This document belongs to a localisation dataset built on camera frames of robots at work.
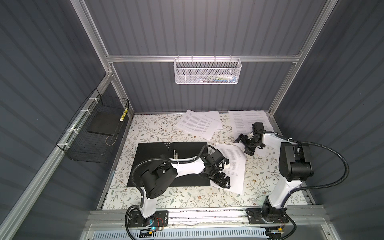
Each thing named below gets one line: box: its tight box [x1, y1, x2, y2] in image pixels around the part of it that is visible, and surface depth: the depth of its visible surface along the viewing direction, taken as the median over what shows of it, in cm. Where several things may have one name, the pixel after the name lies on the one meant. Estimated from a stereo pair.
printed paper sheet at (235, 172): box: [215, 143, 246, 195], surface depth 92 cm
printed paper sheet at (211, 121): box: [201, 111, 223, 131], surface depth 118 cm
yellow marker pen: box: [119, 107, 129, 122], surface depth 83 cm
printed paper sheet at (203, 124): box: [176, 109, 223, 141], surface depth 118 cm
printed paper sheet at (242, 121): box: [228, 110, 275, 136], surface depth 118 cm
